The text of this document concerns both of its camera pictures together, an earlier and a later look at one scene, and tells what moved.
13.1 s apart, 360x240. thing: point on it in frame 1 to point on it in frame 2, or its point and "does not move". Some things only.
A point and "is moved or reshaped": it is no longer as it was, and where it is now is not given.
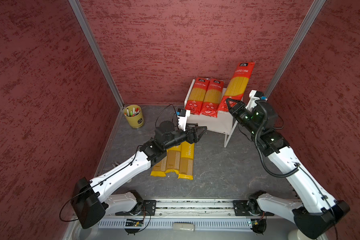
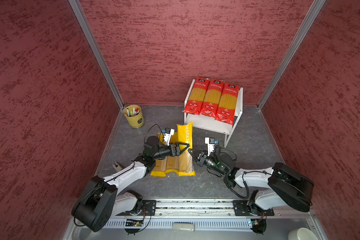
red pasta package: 212,97 does not move
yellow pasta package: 159,169 does not move
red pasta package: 237,85 is moved or reshaped
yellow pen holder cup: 134,116 does not move
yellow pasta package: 186,161 does not move
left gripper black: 195,138 to 176,150
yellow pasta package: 173,160 does not move
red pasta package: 197,95 does not move
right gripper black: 236,107 to 198,160
